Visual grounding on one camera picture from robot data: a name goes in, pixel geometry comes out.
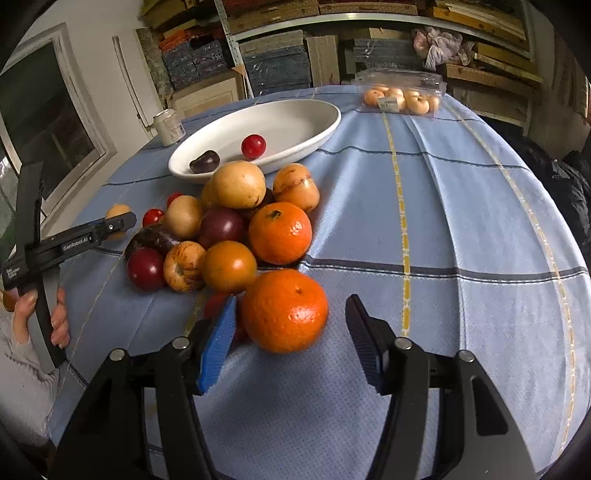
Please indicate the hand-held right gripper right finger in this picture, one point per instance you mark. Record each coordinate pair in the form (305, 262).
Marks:
(364, 350)

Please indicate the bright red plum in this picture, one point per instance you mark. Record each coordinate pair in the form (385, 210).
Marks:
(214, 307)

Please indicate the pale framed panel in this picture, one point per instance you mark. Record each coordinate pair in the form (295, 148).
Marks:
(207, 94)

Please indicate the person's left hand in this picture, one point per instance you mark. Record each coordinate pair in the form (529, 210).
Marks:
(60, 318)

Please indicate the pink crumpled cloth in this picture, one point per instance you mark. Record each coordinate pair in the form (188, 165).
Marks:
(438, 44)

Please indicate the dark purple plum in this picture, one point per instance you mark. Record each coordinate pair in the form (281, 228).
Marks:
(204, 162)
(221, 226)
(152, 239)

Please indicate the white framed window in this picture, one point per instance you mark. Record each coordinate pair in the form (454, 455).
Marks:
(41, 124)

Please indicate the yellow peach with seam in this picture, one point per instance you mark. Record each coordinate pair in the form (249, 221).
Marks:
(295, 184)

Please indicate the small striped apple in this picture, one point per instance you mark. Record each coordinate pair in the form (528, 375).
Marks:
(183, 266)

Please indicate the white board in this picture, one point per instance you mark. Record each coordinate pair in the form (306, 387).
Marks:
(131, 87)

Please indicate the large yellow pear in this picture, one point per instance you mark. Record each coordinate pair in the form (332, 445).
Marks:
(238, 184)

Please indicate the blue plaid tablecloth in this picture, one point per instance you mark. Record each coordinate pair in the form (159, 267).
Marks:
(415, 207)

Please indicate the small red cherry tomato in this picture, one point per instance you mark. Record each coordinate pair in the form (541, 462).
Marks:
(174, 198)

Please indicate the dark red plum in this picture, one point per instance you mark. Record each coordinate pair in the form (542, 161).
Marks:
(146, 268)

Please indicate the stack of yellow flat boxes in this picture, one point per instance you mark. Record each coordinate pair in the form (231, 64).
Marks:
(489, 60)
(175, 11)

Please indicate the small pale peach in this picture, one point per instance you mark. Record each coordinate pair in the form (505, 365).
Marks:
(372, 97)
(414, 102)
(396, 93)

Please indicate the pale wooden plank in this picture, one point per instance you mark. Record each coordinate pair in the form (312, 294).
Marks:
(323, 60)

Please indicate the beige curtain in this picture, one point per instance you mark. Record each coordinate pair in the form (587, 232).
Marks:
(561, 78)

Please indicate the white oval bowl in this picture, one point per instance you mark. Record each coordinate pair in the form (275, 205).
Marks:
(286, 122)

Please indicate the orange mandarin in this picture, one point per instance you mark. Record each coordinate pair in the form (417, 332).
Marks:
(284, 310)
(279, 233)

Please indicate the pale drink can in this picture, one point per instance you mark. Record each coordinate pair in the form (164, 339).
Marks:
(170, 129)

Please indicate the stack of grey boxes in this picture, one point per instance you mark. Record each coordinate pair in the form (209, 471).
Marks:
(277, 64)

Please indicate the clear plastic clamshell box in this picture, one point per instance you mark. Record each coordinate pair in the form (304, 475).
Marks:
(401, 79)

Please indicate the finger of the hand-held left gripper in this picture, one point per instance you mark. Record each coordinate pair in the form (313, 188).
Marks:
(115, 225)

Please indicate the green marbled slab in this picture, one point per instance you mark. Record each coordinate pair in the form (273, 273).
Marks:
(152, 60)

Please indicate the stack of dark boxes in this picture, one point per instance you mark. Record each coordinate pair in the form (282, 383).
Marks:
(383, 55)

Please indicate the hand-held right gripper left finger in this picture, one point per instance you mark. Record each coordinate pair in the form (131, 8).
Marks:
(217, 346)

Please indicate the person's left forearm grey sleeve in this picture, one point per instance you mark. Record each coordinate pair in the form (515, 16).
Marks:
(23, 383)

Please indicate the stack of woven boxes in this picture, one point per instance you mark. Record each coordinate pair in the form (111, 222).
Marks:
(277, 11)

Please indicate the black jacket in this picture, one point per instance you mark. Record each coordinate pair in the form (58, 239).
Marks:
(554, 184)

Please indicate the white metal shelving rack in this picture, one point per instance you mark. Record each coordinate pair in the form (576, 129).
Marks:
(233, 50)

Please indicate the pale tan pear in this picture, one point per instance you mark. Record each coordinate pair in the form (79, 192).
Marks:
(183, 217)

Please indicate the stack of blue patterned boxes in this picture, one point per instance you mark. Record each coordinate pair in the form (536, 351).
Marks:
(194, 64)

